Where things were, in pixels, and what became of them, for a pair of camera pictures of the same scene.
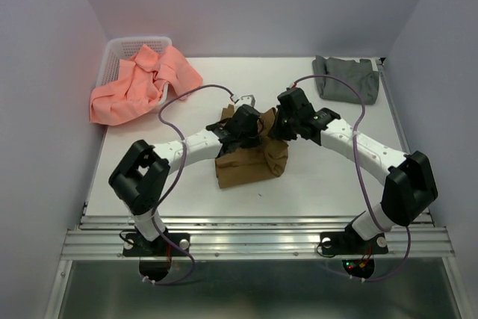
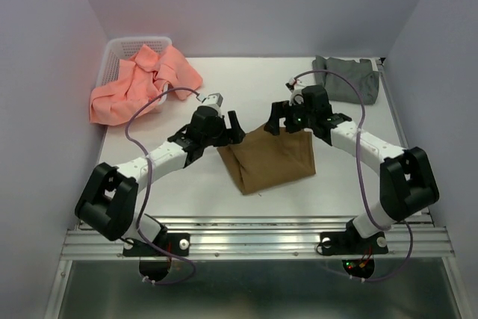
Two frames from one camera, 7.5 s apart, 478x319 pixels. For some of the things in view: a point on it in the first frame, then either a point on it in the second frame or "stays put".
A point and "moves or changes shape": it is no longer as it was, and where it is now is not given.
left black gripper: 253,141 -> 230,137
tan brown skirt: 266,160 moves or changes shape
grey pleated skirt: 360,74 stays put
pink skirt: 140,86 stays put
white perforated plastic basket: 117,48 stays put
